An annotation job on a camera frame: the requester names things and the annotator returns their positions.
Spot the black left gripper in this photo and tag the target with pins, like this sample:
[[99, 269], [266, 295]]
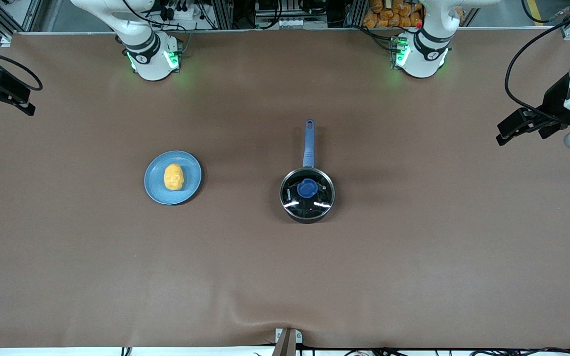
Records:
[[554, 105]]

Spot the blue plate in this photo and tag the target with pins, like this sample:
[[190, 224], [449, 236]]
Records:
[[156, 188]]

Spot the pile of orange bread rolls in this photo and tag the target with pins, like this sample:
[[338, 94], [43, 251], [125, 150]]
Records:
[[384, 19]]

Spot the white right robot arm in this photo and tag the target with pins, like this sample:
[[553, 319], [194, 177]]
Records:
[[151, 69]]

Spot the white power strip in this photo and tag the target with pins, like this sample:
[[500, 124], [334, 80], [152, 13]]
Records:
[[181, 14]]

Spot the glass lid with blue knob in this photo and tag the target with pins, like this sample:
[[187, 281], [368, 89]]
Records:
[[307, 188]]

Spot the brown table mat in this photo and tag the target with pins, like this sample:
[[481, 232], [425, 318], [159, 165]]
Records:
[[285, 277]]

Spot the grey electronics box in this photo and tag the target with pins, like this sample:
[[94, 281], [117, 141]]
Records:
[[290, 22]]

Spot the yellow potato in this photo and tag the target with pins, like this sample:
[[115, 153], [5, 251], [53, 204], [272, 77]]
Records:
[[173, 177]]

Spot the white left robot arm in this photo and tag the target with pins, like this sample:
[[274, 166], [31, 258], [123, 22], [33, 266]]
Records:
[[423, 64]]

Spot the metal table clamp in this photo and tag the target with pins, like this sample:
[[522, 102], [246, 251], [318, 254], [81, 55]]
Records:
[[287, 343]]

